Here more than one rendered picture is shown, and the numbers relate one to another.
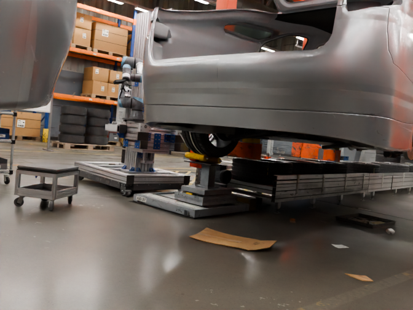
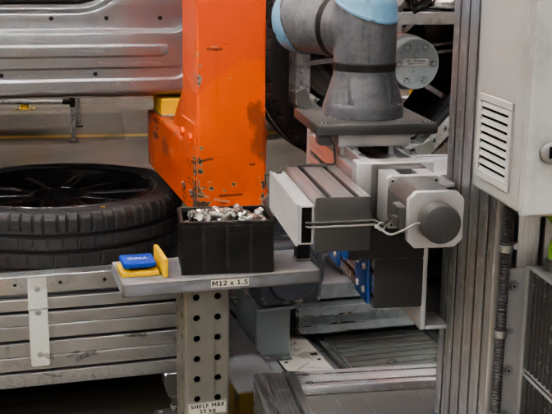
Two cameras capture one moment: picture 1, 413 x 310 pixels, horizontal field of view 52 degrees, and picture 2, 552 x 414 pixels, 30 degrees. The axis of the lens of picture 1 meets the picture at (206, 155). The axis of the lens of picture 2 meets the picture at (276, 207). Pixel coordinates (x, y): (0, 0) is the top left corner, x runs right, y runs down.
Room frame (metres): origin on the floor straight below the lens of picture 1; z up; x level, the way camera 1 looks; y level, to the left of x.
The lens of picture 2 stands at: (6.60, 1.31, 1.10)
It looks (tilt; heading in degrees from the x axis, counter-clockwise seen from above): 13 degrees down; 212
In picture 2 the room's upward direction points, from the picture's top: 1 degrees clockwise
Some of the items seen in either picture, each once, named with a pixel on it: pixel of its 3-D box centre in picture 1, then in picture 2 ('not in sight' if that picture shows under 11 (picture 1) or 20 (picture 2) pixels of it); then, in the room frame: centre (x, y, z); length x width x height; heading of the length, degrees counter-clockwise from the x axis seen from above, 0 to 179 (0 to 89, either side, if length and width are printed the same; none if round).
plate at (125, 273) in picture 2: not in sight; (137, 269); (4.97, -0.06, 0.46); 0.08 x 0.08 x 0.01; 49
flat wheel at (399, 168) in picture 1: (389, 169); not in sight; (7.76, -3.40, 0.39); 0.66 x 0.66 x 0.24
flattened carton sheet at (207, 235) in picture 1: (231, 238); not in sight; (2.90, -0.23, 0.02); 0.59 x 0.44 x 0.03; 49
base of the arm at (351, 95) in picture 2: not in sight; (363, 88); (4.88, 0.43, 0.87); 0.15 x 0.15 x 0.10
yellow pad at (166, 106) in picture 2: (251, 140); (181, 103); (4.31, -0.44, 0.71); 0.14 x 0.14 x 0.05; 49
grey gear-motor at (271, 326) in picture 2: (217, 181); (270, 276); (4.31, -0.14, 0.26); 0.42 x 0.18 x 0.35; 49
